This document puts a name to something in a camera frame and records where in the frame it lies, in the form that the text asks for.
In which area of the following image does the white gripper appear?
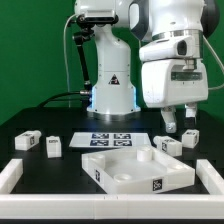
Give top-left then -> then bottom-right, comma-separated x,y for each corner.
141,59 -> 208,133

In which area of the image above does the white square table top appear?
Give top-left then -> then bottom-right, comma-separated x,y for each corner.
82,145 -> 195,194

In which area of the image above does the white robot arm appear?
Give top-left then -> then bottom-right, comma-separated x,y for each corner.
75,0 -> 219,133

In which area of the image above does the white U-shaped obstacle fence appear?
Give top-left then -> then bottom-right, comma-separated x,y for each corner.
0,159 -> 224,219

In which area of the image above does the white marker tag sheet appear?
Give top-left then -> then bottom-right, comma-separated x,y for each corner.
70,132 -> 151,148

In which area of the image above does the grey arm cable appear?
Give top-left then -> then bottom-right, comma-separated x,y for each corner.
202,35 -> 224,92

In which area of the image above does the black cable at base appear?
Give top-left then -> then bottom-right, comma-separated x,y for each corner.
36,89 -> 92,108

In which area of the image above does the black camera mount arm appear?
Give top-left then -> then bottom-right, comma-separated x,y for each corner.
73,28 -> 94,90

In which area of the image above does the grey camera cable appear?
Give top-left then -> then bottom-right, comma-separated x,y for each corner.
62,13 -> 78,108

